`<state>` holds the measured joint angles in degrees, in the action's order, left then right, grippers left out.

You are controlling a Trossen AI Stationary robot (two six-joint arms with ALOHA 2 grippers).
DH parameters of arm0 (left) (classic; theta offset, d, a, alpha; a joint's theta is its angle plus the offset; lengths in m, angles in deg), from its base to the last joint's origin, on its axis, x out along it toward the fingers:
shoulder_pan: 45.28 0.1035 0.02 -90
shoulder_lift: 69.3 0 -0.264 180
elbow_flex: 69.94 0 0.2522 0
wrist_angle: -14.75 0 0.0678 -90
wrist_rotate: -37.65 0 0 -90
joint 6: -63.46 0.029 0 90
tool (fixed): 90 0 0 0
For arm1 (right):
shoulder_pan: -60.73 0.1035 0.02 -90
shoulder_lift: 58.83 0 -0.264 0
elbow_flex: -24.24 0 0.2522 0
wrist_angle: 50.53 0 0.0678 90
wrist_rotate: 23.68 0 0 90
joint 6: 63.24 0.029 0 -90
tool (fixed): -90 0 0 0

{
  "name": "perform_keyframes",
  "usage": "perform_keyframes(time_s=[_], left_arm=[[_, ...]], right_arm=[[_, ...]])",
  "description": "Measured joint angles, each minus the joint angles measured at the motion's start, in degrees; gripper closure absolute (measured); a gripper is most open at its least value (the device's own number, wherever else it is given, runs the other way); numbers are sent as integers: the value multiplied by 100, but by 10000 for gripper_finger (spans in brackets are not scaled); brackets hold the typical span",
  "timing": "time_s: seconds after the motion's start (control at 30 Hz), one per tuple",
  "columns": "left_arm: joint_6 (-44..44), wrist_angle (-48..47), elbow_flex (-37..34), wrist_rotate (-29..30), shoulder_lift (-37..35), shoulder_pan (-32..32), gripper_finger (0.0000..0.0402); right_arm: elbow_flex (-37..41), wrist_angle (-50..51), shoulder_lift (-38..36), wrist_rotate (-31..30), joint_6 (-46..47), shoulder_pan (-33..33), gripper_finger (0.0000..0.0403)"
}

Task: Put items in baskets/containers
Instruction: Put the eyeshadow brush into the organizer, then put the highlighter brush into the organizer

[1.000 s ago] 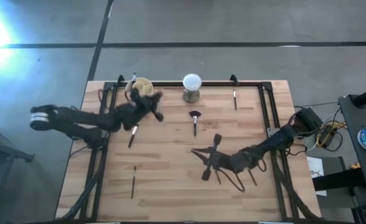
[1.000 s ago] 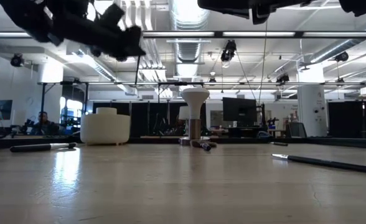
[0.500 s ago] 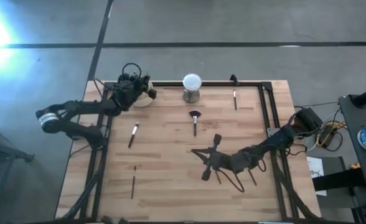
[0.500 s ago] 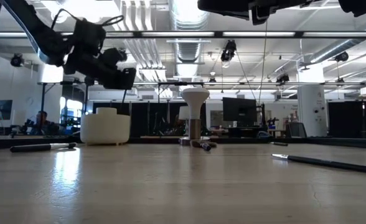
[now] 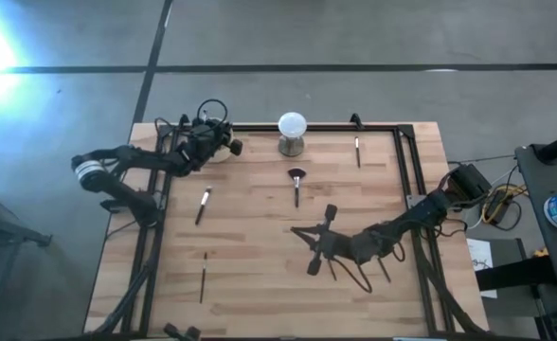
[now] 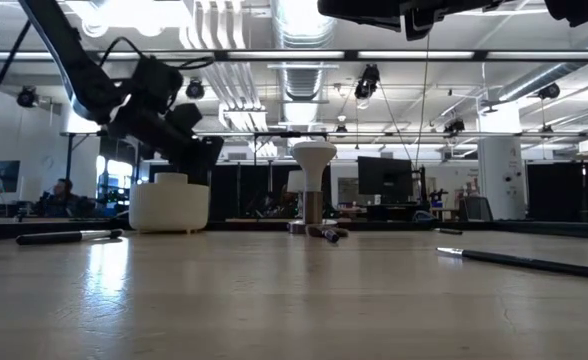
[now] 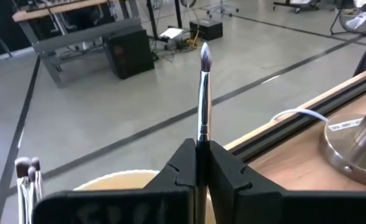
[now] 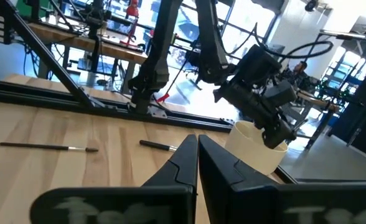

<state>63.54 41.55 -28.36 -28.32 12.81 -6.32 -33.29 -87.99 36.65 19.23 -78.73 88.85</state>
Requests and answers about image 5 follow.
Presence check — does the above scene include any black power strip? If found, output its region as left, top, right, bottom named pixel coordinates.
left=488, top=188, right=512, bottom=224

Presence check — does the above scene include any white paper sheet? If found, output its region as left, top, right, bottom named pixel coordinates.
left=466, top=238, right=498, bottom=299

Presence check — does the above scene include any white globe table lamp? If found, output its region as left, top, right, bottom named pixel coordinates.
left=278, top=111, right=308, bottom=158

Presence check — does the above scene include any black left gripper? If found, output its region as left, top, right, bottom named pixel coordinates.
left=183, top=117, right=244, bottom=165

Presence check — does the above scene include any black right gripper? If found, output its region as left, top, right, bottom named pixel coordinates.
left=291, top=203, right=355, bottom=277

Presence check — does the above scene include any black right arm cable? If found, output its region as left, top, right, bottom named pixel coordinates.
left=337, top=255, right=375, bottom=295

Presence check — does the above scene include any dark metal stand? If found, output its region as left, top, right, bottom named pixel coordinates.
left=0, top=187, right=54, bottom=341

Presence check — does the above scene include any beige round divided container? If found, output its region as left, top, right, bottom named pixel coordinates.
left=207, top=123, right=236, bottom=165

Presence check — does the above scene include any yellow coiled cable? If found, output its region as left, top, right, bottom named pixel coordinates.
left=480, top=184, right=530, bottom=226

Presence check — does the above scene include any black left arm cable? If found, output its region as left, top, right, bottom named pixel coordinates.
left=196, top=98, right=229, bottom=125

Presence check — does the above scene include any black equipment cart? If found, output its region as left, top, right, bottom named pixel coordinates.
left=475, top=126, right=557, bottom=341

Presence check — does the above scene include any black forked object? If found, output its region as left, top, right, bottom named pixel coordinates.
left=163, top=322, right=203, bottom=341

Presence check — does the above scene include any thick white-bristle makeup brush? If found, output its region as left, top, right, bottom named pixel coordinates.
left=194, top=186, right=213, bottom=226

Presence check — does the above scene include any black metal table frame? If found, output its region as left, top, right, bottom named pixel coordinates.
left=91, top=123, right=488, bottom=338

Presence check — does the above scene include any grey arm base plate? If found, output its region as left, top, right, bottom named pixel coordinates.
left=405, top=192, right=427, bottom=210

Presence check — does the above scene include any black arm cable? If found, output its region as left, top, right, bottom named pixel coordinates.
left=196, top=98, right=229, bottom=125
left=337, top=255, right=375, bottom=295

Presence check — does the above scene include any dark fan makeup brush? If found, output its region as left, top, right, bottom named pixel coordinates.
left=287, top=167, right=308, bottom=209

